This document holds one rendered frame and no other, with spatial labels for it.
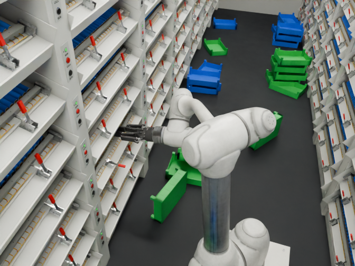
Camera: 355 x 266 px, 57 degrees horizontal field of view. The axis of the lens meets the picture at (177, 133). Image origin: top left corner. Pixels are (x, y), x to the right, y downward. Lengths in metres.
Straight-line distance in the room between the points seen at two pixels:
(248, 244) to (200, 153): 0.59
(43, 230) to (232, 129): 0.71
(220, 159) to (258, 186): 1.35
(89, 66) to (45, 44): 0.30
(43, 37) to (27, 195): 0.46
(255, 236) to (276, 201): 0.86
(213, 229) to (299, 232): 1.02
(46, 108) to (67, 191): 0.38
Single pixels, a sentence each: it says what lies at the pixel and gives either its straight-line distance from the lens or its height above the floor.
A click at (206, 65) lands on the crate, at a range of 3.59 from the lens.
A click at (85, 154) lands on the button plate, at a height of 0.82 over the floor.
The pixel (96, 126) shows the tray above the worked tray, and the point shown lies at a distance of 1.50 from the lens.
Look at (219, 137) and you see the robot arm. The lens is 0.98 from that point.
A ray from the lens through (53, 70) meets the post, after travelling 1.05.
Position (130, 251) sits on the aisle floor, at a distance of 1.97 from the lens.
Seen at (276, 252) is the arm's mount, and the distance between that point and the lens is 1.76.
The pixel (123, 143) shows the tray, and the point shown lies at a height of 0.53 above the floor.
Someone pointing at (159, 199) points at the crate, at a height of 0.20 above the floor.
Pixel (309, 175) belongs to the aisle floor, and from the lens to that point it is 2.54.
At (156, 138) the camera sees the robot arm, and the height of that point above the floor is 0.64.
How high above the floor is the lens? 1.69
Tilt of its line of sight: 40 degrees down
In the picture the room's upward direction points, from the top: 3 degrees clockwise
